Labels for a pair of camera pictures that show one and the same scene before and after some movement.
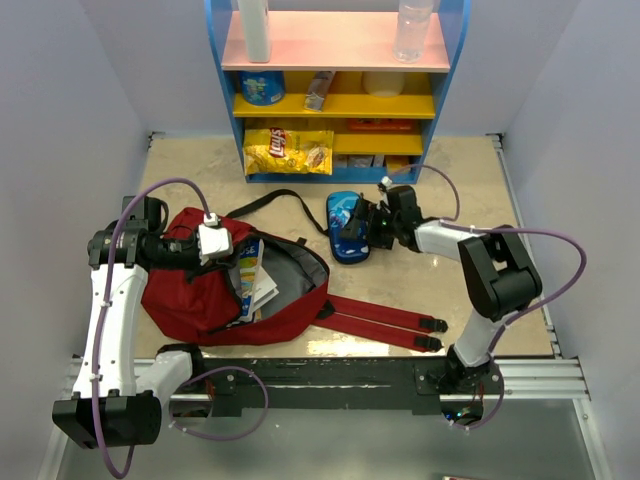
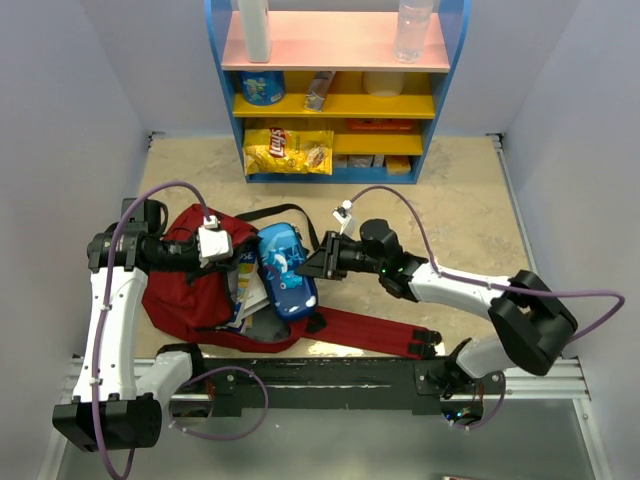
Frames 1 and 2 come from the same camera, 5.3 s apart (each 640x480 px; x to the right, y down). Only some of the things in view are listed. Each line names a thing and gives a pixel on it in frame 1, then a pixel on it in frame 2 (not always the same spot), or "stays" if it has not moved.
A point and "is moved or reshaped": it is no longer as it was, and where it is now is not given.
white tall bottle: (255, 22) stays
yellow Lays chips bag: (288, 151) stays
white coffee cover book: (265, 288) -> (256, 295)
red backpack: (193, 296) is moved or reshaped
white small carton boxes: (359, 160) stays
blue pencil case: (340, 205) is moved or reshaped
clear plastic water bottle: (413, 20) stays
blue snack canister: (262, 87) stays
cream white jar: (383, 83) stays
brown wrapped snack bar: (315, 98) stays
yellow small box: (397, 164) stays
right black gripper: (363, 210) -> (324, 262)
